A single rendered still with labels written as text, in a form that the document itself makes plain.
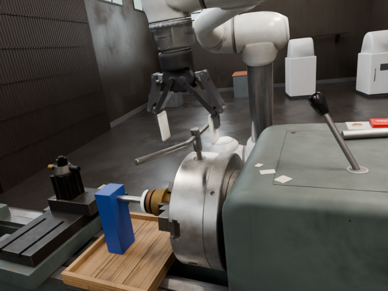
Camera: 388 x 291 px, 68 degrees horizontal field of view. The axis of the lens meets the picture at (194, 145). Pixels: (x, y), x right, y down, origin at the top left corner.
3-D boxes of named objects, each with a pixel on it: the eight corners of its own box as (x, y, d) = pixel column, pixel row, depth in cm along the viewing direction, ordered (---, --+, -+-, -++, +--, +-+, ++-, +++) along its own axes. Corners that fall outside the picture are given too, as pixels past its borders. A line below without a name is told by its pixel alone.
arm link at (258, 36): (246, 162, 156) (288, 161, 150) (244, 183, 143) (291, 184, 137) (232, 10, 111) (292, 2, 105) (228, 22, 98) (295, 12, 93)
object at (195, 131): (199, 165, 78) (193, 126, 74) (206, 166, 77) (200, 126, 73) (196, 169, 77) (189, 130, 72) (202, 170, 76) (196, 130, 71)
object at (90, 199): (108, 202, 115) (105, 191, 113) (90, 216, 106) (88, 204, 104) (68, 198, 123) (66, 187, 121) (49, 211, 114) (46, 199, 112)
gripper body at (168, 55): (149, 53, 61) (157, 96, 65) (183, 49, 57) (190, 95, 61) (167, 48, 67) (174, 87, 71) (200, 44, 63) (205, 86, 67)
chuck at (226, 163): (249, 219, 99) (242, 134, 86) (226, 299, 72) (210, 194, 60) (239, 218, 100) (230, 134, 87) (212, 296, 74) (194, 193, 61)
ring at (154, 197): (181, 182, 88) (155, 181, 92) (167, 197, 80) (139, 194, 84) (184, 209, 91) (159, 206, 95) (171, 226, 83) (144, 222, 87)
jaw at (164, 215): (198, 202, 79) (180, 219, 69) (198, 219, 80) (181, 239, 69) (162, 198, 84) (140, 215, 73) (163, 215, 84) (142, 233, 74)
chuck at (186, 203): (239, 218, 100) (230, 134, 87) (212, 296, 74) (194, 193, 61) (214, 215, 103) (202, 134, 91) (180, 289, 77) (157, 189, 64)
